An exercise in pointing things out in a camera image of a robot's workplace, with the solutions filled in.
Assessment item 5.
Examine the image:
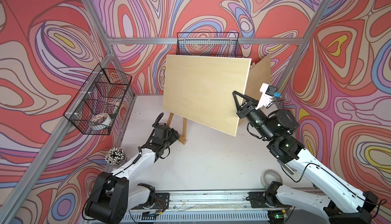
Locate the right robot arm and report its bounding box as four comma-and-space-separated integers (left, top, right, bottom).
233, 91, 386, 224

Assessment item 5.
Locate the patterned tape roll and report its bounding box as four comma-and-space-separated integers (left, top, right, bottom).
90, 113, 112, 131

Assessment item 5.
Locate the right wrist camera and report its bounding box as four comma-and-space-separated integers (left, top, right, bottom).
256, 83, 281, 110

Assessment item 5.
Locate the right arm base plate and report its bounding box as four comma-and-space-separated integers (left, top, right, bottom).
245, 191, 291, 209

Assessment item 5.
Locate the black wire basket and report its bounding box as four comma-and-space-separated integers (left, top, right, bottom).
63, 64, 132, 135
176, 31, 243, 58

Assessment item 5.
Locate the plywood board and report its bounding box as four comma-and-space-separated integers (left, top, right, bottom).
238, 54, 272, 127
163, 55, 251, 136

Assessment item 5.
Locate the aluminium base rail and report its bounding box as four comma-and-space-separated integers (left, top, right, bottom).
119, 189, 301, 224

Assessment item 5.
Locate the back black wire basket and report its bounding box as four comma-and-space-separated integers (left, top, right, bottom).
176, 31, 243, 58

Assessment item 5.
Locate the wooden easel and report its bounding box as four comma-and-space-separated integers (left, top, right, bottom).
167, 113, 188, 145

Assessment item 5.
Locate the clear tape roll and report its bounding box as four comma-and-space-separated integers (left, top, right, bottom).
260, 169, 283, 188

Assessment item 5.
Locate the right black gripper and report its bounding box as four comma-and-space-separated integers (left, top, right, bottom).
234, 90, 276, 141

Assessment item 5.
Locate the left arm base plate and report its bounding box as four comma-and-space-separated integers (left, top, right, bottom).
142, 192, 170, 210

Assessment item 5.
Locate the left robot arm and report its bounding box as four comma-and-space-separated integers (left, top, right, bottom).
81, 113, 180, 224

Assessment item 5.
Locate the left black wire basket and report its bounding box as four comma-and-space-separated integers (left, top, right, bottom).
63, 64, 132, 135

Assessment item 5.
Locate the cup of pencils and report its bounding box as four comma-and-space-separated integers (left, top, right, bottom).
105, 148, 127, 166

